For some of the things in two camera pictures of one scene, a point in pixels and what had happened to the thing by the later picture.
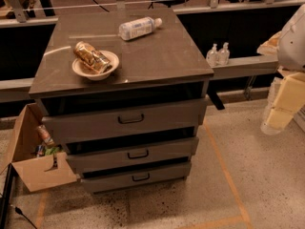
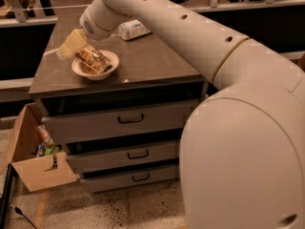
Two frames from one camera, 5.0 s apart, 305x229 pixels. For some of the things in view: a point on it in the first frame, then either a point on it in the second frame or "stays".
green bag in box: x=51 y=151 stays
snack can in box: x=44 y=133 stays
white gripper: x=293 y=47 -> x=95 y=25
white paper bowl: x=79 y=67 stays
